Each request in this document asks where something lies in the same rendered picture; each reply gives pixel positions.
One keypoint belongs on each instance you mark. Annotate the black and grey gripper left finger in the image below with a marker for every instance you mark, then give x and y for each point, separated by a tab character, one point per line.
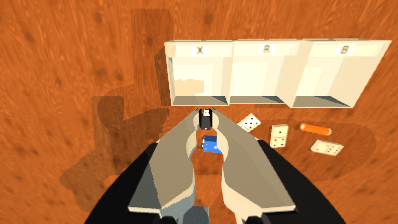
159	182

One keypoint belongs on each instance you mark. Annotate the orange cylinder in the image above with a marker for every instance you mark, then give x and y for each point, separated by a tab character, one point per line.
315	129

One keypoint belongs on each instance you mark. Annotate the black usb stick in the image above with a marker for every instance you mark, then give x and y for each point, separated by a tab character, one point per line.
205	123

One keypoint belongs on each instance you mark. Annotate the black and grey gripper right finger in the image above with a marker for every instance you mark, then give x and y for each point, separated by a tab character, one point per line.
258	181

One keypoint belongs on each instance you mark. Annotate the cream three-compartment bin rack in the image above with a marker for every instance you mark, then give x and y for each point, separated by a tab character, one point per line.
322	73

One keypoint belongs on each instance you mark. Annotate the cream domino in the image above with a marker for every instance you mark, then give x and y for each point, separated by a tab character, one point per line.
249	123
326	147
278	135

